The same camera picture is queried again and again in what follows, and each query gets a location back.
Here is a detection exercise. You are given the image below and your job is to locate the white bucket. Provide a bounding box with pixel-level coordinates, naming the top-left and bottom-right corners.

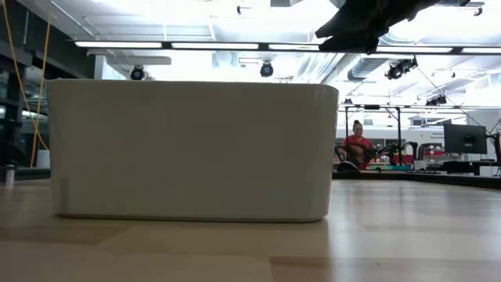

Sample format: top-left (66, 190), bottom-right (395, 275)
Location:
top-left (36, 149), bottom-right (51, 170)

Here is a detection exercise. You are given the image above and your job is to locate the overhead LED light bar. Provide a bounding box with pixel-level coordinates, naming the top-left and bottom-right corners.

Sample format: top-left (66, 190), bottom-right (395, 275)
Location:
top-left (72, 38), bottom-right (501, 56)

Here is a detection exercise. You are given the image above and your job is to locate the white cylinder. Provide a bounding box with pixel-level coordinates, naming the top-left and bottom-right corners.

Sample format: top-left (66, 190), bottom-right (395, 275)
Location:
top-left (4, 164), bottom-right (16, 188)

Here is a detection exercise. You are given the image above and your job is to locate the person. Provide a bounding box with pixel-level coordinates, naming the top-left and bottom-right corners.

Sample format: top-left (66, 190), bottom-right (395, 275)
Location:
top-left (337, 119), bottom-right (376, 171)

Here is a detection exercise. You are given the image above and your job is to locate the black ceiling spotlight cluster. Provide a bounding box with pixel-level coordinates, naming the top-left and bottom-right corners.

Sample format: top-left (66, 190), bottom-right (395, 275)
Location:
top-left (384, 56), bottom-right (419, 81)

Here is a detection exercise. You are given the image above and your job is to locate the yellow hanging cable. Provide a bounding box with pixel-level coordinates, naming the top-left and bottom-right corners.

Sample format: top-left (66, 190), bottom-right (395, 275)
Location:
top-left (2, 0), bottom-right (50, 152)
top-left (30, 13), bottom-right (53, 168)

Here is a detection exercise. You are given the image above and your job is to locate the black background desk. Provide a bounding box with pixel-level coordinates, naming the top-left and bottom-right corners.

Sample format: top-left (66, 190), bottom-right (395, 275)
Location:
top-left (424, 159), bottom-right (501, 176)

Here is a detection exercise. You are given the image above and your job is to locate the black computer monitor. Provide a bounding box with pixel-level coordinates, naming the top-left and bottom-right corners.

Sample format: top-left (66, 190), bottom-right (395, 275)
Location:
top-left (443, 123), bottom-right (488, 155)

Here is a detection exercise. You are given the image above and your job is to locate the black background station frame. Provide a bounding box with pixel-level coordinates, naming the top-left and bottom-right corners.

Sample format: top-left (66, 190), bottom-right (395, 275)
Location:
top-left (343, 103), bottom-right (403, 168)

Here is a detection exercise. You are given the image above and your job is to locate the white plastic bin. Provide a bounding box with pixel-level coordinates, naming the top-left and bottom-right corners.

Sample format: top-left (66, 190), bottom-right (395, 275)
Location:
top-left (47, 79), bottom-right (340, 223)

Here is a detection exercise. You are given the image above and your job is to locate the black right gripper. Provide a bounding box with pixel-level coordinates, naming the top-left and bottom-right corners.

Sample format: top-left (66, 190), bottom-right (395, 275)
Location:
top-left (314, 0), bottom-right (470, 56)

